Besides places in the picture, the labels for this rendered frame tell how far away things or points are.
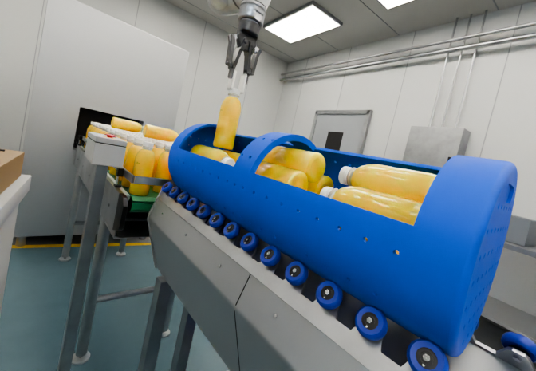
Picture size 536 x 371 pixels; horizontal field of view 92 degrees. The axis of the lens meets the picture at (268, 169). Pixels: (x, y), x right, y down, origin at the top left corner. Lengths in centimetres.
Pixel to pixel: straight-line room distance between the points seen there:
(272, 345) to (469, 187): 40
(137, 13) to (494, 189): 544
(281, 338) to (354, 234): 24
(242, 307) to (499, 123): 360
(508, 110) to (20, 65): 627
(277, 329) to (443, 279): 30
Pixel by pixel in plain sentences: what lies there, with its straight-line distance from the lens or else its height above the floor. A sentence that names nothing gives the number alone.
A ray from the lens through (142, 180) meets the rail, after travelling 110.
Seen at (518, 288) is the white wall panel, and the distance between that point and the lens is 376.
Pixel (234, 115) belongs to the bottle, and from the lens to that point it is 91.
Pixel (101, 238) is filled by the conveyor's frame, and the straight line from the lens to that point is 146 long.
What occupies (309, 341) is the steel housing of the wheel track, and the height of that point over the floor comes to 89.
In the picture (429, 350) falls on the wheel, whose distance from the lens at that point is 44.
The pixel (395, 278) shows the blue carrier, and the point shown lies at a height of 105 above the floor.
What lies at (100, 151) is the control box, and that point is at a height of 105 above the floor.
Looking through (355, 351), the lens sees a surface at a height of 92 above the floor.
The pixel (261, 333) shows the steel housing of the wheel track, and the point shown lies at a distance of 58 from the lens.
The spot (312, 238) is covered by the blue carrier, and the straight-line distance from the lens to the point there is 45.
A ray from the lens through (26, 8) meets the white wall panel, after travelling 544.
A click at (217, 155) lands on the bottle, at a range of 82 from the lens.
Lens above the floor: 117
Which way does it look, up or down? 3 degrees down
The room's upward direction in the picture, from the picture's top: 13 degrees clockwise
